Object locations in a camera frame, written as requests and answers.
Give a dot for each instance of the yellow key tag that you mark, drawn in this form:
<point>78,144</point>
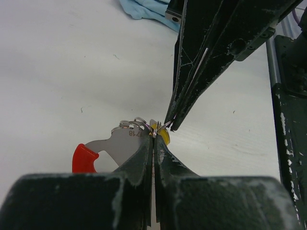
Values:
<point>158,129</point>

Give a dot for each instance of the light blue folded cloth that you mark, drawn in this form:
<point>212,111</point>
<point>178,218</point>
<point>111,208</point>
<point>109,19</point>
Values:
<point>149,9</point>

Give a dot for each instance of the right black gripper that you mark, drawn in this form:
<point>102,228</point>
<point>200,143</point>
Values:
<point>213,34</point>

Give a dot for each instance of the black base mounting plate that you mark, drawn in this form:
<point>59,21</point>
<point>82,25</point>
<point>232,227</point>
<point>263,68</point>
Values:
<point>289,97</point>

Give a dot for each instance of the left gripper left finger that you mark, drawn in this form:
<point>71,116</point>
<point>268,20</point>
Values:
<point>120,200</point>

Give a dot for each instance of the aluminium frame rails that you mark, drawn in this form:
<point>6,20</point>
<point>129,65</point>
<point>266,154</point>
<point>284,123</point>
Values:
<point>283,28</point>

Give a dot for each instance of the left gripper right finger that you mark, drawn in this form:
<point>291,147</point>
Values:
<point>187,201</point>

